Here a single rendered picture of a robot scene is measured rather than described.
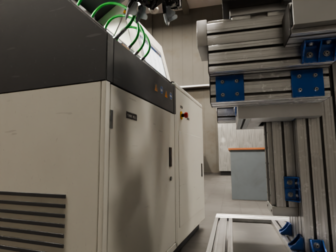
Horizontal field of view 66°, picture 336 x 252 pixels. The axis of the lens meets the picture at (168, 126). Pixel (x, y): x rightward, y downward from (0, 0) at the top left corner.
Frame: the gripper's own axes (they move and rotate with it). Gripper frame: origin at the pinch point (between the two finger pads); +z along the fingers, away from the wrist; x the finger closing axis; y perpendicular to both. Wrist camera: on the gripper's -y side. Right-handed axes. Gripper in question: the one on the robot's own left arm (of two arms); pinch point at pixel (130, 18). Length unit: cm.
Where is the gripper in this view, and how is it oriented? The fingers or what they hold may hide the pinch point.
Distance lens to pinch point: 134.4
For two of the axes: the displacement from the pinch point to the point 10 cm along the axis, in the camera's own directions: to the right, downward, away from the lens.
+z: -4.9, 7.7, 4.2
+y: 7.0, 6.3, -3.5
